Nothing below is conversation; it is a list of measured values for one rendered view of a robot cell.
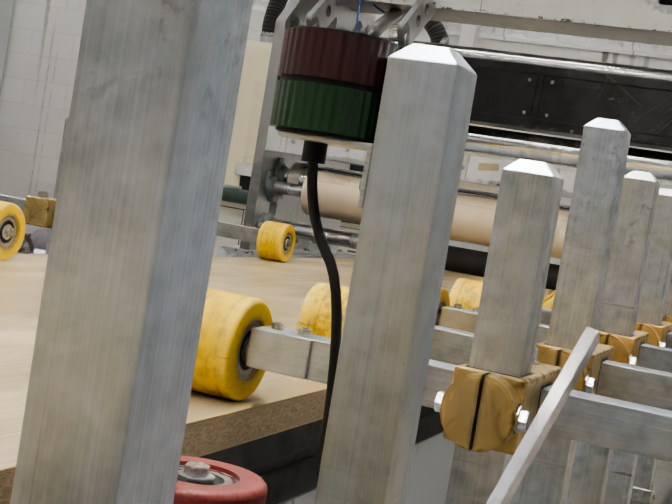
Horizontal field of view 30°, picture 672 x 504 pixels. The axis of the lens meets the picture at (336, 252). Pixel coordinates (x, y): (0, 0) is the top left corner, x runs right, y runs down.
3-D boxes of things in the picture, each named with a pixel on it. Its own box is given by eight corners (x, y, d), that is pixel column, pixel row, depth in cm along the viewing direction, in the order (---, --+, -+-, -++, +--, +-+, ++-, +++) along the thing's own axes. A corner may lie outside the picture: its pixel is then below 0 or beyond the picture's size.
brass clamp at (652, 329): (671, 361, 161) (678, 323, 160) (659, 370, 148) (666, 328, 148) (624, 352, 163) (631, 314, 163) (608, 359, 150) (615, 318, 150)
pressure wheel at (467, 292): (481, 326, 159) (489, 354, 166) (497, 273, 163) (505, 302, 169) (437, 318, 161) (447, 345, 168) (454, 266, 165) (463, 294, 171)
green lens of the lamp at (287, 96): (404, 149, 63) (412, 105, 63) (364, 137, 57) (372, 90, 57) (297, 133, 65) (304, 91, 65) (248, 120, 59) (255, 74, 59)
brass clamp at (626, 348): (646, 378, 137) (654, 333, 137) (629, 389, 125) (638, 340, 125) (591, 366, 140) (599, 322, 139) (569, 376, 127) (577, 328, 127)
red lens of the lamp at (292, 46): (413, 100, 63) (420, 56, 62) (373, 83, 57) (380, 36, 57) (305, 85, 65) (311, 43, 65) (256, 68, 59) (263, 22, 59)
